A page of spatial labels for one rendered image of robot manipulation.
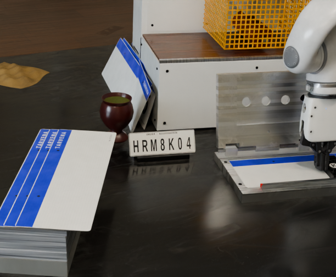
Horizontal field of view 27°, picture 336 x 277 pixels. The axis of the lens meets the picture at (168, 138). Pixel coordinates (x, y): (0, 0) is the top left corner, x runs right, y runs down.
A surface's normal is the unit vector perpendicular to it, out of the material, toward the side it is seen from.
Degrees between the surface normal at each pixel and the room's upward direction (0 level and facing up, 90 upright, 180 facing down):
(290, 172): 0
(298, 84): 75
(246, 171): 0
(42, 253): 90
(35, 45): 0
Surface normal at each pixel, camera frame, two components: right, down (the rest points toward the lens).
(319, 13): -0.44, -0.32
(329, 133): 0.24, 0.20
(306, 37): -0.59, 0.22
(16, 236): -0.04, 0.43
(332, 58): 0.51, 0.22
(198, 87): 0.23, 0.43
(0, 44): 0.04, -0.90
